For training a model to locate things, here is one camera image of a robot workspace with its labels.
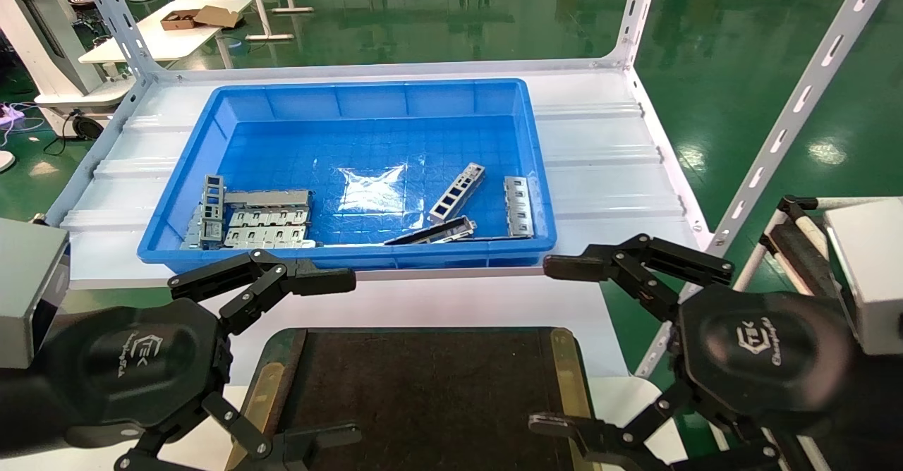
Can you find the brown cardboard box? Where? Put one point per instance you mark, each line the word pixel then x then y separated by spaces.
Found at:
pixel 204 17

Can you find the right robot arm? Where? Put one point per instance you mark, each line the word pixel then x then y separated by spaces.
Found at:
pixel 868 414

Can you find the clear plastic film sheet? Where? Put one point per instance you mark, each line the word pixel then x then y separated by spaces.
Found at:
pixel 374 189

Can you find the black and white cart frame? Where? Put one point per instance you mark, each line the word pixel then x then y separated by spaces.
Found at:
pixel 794 238

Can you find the white table with cardboard box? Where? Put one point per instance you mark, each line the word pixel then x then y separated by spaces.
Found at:
pixel 162 41

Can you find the dark long metal part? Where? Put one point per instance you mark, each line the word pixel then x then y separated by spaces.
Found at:
pixel 434 232

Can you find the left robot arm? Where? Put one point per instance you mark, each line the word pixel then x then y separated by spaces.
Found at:
pixel 21 407

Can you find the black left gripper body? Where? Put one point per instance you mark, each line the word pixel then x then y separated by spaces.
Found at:
pixel 134 362

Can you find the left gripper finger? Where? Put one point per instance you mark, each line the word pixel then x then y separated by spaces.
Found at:
pixel 282 277
pixel 289 450

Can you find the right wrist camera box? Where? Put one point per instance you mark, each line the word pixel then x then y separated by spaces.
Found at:
pixel 871 273

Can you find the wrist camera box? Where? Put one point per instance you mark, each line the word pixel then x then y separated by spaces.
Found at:
pixel 871 273
pixel 28 288

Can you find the blue plastic bin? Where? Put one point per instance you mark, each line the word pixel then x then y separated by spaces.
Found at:
pixel 367 101

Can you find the black flat container tray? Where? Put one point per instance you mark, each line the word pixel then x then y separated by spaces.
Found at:
pixel 423 400

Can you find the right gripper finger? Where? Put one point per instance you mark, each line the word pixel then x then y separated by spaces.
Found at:
pixel 635 263
pixel 635 450

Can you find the white metal shelf rack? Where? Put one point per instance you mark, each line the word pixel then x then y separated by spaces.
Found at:
pixel 635 20

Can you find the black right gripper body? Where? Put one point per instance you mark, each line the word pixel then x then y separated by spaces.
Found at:
pixel 765 351

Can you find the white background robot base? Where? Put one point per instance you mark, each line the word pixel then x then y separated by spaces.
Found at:
pixel 49 41

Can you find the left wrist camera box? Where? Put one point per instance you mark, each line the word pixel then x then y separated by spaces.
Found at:
pixel 28 288

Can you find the silver metal bracket part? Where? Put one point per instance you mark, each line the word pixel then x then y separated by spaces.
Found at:
pixel 212 206
pixel 271 236
pixel 457 190
pixel 268 198
pixel 518 206
pixel 192 231
pixel 271 217

